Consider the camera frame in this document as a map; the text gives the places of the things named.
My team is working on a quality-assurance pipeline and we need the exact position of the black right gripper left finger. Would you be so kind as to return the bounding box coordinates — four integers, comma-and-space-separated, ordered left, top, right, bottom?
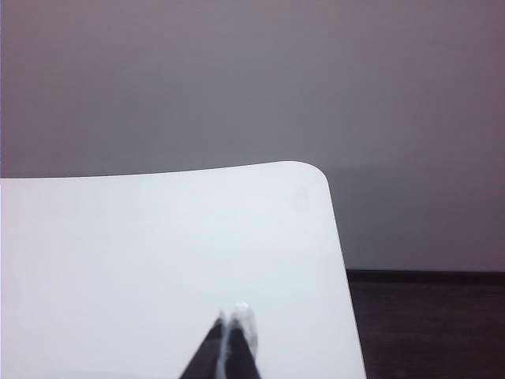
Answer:
178, 310, 226, 379

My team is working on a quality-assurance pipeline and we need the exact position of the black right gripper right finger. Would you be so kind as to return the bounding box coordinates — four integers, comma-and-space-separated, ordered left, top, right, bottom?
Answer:
223, 301, 263, 379

